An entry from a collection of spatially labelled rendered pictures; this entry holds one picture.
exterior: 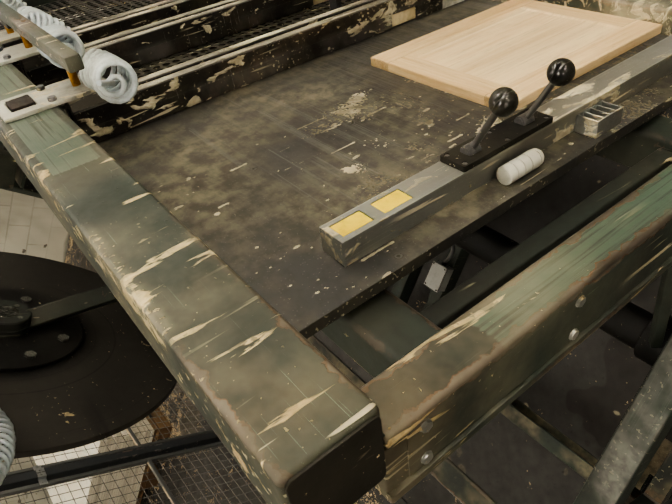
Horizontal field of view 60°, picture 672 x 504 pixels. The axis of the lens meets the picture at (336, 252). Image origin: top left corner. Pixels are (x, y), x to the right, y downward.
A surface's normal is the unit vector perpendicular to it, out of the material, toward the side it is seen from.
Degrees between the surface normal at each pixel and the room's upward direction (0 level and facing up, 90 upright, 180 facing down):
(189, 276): 58
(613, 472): 0
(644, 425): 0
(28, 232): 90
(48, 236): 90
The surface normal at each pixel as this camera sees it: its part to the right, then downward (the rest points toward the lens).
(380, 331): -0.11, -0.77
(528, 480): -0.72, -0.03
